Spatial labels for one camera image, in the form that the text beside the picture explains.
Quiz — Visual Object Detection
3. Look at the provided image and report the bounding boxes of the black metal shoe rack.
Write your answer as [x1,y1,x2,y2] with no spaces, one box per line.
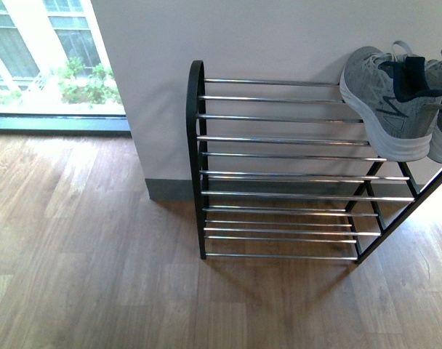
[185,60,442,263]

